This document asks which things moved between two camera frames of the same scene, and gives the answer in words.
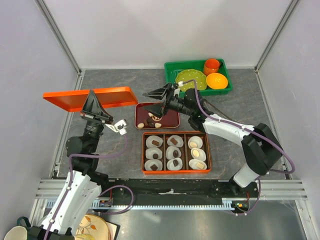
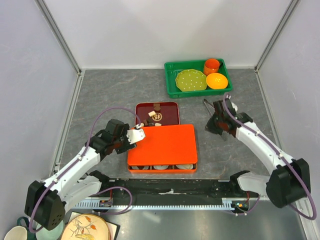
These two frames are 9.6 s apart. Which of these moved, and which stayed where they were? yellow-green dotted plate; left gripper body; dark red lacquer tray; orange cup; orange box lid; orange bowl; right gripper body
Moved: left gripper body; right gripper body; orange box lid
Stayed: orange cup; orange bowl; dark red lacquer tray; yellow-green dotted plate
